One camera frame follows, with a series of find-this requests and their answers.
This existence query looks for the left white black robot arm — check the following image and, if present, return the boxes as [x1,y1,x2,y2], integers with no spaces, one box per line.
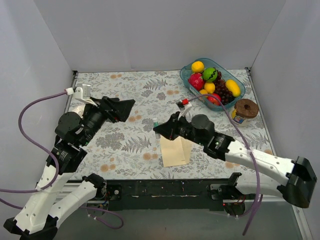
[3,96,135,240]

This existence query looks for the small yellow lemon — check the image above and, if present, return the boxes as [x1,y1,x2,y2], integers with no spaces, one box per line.
[203,82,216,94]

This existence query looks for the red strawberry toy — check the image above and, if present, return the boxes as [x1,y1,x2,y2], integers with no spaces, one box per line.
[188,73,205,91]

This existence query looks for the teal plastic fruit basket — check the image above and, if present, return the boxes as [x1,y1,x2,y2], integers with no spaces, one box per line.
[180,58,246,112]

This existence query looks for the white toilet paper roll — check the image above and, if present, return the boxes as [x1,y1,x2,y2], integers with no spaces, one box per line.
[69,104,86,118]

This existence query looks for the yellow orange fruit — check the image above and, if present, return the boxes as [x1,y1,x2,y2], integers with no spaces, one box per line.
[191,61,205,73]

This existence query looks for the yellow mango toy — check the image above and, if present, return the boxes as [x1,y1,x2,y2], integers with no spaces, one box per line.
[225,79,242,98]

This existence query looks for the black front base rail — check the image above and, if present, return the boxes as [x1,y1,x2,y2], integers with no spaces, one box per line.
[99,173,248,211]

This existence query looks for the dark purple grapes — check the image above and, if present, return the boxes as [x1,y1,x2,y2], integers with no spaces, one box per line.
[213,71,235,105]

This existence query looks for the red apple toy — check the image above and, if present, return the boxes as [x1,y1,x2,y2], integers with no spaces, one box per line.
[207,93,222,106]

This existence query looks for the floral patterned table mat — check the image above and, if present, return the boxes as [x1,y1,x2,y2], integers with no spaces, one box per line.
[51,69,282,181]

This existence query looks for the white labelled jar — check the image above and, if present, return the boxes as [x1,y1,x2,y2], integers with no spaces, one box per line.
[229,108,252,127]

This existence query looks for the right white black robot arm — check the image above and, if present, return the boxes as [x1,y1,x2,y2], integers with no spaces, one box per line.
[153,112,317,209]

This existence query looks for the green white glue stick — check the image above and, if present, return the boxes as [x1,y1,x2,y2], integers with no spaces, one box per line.
[152,118,161,140]

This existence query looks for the beige paper envelope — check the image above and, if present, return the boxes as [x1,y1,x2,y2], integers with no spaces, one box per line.
[160,136,192,167]

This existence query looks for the green watermelon toy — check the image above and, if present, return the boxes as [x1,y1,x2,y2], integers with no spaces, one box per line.
[202,67,218,83]

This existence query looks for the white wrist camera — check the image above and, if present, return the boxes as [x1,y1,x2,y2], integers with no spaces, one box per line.
[176,98,192,119]
[73,83,98,107]

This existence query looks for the small orange lemon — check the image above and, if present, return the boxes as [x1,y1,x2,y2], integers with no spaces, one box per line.
[199,89,208,95]

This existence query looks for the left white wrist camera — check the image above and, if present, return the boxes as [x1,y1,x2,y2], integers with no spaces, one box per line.
[73,83,98,107]

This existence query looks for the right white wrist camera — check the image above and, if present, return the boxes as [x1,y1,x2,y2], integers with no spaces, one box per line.
[176,98,192,119]

